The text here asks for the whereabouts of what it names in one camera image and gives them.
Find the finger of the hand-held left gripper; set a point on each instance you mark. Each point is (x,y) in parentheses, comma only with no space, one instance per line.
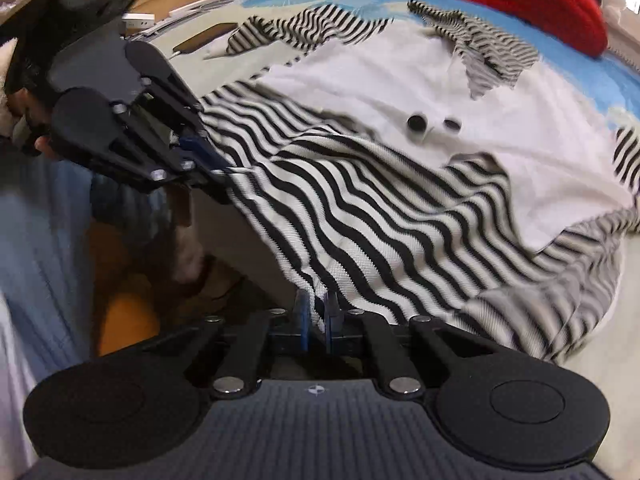
(200,147)
(170,172)

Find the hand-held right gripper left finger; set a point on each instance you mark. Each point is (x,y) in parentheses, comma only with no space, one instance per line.
(301,321)

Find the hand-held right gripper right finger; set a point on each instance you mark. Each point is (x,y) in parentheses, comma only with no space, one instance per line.
(330,321)

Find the black white striped cardigan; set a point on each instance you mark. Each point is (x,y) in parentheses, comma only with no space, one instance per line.
(380,220)

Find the person's left hand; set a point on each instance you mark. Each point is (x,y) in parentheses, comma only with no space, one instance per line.
(44,147)

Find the white power strip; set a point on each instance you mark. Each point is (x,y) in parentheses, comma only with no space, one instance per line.
(137,22)

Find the black phone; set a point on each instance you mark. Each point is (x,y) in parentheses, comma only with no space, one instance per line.
(205,38)

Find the person's blue striped shirt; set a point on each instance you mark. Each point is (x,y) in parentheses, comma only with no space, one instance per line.
(50,260)

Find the orange rounded object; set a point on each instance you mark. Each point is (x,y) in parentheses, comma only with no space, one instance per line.
(130,320)

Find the blue fan patterned bed sheet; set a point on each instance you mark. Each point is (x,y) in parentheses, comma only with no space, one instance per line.
(620,385)

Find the red folded blanket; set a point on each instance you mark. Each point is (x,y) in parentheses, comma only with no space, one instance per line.
(530,5)

